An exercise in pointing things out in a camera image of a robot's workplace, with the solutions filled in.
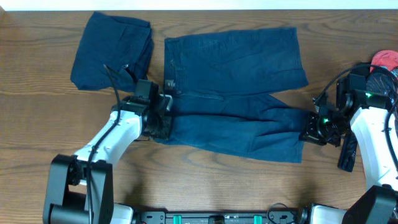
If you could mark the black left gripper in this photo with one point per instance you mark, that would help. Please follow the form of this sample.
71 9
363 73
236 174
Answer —
165 131

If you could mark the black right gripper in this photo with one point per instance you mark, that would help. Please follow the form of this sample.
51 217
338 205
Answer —
310 134

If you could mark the blue denim shorts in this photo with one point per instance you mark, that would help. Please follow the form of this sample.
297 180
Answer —
223 87

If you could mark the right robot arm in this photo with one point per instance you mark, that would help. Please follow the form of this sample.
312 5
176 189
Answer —
378 204

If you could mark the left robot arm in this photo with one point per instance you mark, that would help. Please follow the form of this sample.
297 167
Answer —
80 186

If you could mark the black patterned jersey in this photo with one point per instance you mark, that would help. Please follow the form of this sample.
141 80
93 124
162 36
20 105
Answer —
366 100

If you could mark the folded dark navy garment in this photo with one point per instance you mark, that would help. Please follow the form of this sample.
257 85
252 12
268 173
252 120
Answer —
112 49

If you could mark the red garment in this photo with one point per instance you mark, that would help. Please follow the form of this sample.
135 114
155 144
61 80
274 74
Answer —
386 59

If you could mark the black mounting rail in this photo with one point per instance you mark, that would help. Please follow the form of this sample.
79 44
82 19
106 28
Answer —
274 216

